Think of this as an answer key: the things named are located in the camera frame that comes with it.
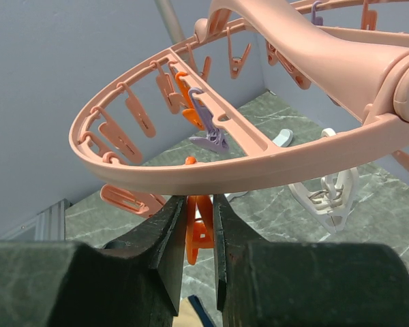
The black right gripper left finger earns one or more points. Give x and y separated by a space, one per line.
134 280

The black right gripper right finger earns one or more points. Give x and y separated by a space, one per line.
264 283

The orange clothes clip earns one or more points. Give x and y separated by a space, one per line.
199 232

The pink round clip hanger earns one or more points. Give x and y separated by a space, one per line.
365 71

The white clothes clip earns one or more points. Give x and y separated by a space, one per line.
331 204

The purple clothes clip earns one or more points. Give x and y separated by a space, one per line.
214 140

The white and silver clothes rack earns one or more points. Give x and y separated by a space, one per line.
285 136

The aluminium mounting rail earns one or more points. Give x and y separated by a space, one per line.
48 225

